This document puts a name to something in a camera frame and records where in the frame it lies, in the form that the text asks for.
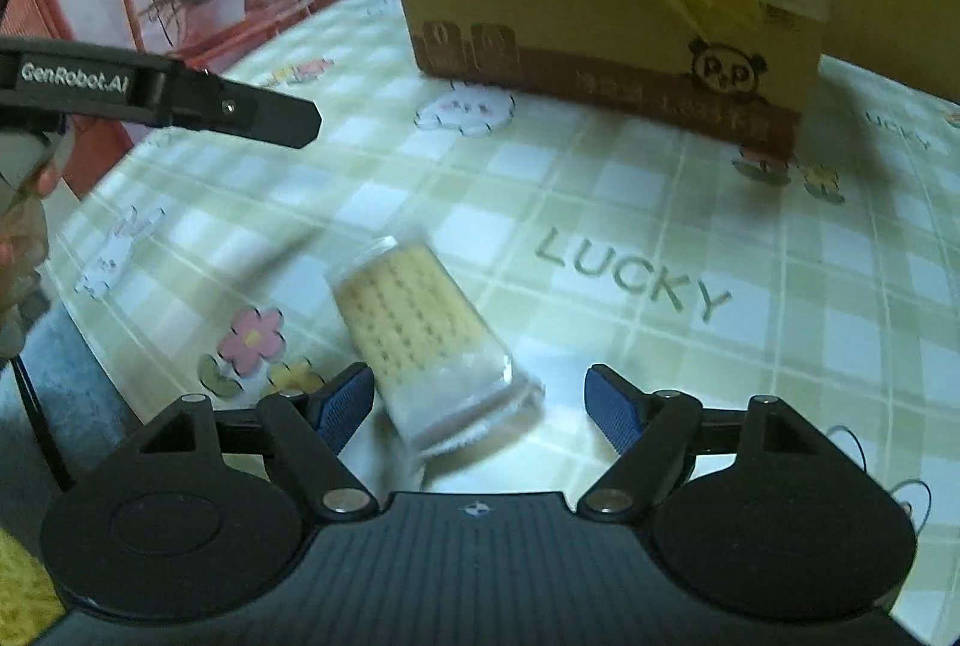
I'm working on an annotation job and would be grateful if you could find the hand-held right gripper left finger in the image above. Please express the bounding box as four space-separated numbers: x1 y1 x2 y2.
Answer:
112 362 376 521

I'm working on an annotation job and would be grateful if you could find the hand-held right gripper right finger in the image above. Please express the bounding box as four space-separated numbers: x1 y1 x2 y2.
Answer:
574 363 856 519

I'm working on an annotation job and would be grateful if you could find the clear cracker packet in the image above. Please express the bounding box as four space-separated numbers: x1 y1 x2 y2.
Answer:
322 233 545 465

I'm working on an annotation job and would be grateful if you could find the cardboard box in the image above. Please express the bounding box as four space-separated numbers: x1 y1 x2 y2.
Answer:
371 0 847 165

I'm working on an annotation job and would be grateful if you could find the person's left hand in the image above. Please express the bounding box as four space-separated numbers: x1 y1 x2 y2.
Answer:
0 128 77 359

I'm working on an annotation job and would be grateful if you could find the green checkered tablecloth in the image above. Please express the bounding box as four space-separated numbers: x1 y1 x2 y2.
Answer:
41 0 960 646

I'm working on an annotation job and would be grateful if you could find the black cable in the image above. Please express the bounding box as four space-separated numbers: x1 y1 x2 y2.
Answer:
11 350 77 493

